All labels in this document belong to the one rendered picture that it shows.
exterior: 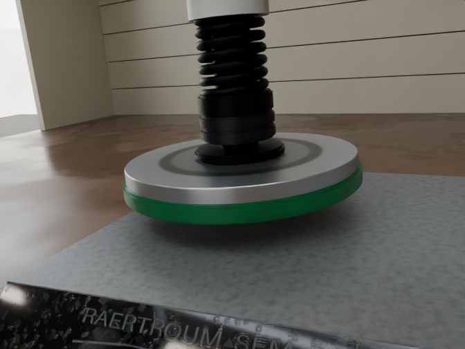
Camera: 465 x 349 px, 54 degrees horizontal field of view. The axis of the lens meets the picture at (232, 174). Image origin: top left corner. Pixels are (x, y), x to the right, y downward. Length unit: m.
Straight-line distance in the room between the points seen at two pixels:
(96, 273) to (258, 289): 0.12
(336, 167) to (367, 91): 6.29
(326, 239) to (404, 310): 0.11
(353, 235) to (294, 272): 0.08
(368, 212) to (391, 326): 0.17
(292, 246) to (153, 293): 0.11
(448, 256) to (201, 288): 0.17
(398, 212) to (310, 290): 0.16
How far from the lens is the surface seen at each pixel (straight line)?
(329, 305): 0.29
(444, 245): 0.37
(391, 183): 0.51
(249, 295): 0.30
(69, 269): 0.38
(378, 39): 6.57
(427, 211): 0.44
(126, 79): 8.86
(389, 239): 0.38
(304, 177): 0.34
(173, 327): 0.29
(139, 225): 0.44
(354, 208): 0.44
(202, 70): 0.40
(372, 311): 0.28
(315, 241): 0.37
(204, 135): 0.41
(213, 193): 0.33
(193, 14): 0.40
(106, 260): 0.38
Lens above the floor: 0.99
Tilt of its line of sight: 15 degrees down
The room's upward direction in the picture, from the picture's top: 5 degrees counter-clockwise
